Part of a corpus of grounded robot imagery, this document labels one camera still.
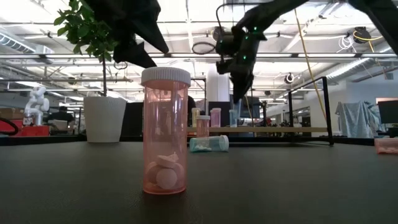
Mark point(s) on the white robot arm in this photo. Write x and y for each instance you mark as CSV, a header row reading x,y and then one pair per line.
x,y
37,104

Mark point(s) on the salmon medicine bottle white cap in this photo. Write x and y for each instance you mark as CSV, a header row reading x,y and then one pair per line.
x,y
202,127
387,146
164,124

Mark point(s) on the black table mat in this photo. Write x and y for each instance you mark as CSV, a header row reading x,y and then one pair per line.
x,y
280,186

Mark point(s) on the silver air duct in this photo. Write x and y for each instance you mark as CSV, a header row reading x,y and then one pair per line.
x,y
348,68
15,43

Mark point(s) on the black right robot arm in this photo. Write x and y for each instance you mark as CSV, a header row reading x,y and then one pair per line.
x,y
270,14

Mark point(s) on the black panel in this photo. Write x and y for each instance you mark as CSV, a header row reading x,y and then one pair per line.
x,y
224,115
133,118

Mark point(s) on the teal medicine bottle white cap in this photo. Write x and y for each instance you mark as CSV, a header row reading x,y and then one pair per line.
x,y
208,143

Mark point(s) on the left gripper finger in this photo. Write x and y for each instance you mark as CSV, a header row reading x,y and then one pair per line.
x,y
133,56
154,31

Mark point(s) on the green plant in white pot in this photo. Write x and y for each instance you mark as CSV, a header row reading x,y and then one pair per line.
x,y
104,121

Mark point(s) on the person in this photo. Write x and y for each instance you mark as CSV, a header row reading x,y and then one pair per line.
x,y
60,115
190,109

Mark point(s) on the blue-grey draped cloth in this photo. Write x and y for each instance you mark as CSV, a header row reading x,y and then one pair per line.
x,y
354,119

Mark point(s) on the magenta medicine bottle white cap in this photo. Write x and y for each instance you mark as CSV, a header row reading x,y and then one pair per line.
x,y
211,118
216,118

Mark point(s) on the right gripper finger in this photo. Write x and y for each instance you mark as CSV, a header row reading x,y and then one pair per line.
x,y
246,81
237,87

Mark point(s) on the black monitor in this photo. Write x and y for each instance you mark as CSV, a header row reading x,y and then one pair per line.
x,y
253,109
388,112

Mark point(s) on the white building column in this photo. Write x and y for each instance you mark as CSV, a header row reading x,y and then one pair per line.
x,y
217,87

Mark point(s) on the long ceiling light bar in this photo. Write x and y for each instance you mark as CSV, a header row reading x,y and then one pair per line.
x,y
280,55

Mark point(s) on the yellow medicine bottle white cap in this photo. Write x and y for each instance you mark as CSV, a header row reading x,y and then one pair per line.
x,y
195,111

